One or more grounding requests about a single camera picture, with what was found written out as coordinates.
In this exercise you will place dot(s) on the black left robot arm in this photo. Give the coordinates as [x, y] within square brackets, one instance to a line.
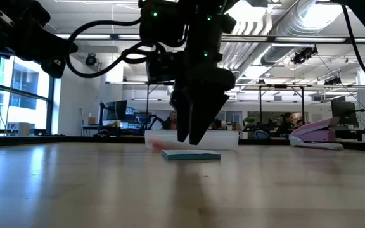
[17, 35]

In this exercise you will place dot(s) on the silver ceiling air duct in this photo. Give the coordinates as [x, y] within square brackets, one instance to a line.
[293, 28]

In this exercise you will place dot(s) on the clear plastic container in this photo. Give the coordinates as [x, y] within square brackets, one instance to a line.
[227, 139]

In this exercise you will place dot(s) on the person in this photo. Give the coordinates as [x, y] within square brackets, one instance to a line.
[299, 123]
[171, 122]
[216, 124]
[285, 125]

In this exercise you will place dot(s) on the small green plant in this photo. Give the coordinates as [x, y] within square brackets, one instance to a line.
[249, 121]

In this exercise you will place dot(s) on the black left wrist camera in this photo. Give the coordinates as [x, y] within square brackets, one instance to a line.
[160, 68]

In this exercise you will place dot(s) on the black computer monitor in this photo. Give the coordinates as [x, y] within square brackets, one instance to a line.
[344, 111]
[116, 110]

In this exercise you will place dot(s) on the blue sticky note pad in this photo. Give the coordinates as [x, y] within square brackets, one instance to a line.
[190, 155]

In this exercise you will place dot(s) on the pink stapler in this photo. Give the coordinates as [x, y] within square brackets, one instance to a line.
[315, 133]

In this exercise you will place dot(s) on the round black ceiling fixture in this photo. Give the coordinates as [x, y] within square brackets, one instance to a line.
[90, 59]

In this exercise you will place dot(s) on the black background robot arm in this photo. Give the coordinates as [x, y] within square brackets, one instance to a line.
[151, 122]

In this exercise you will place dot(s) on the black overhead rig camera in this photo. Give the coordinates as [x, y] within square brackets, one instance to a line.
[303, 55]

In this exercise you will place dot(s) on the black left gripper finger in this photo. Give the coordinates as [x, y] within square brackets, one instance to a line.
[204, 117]
[182, 117]

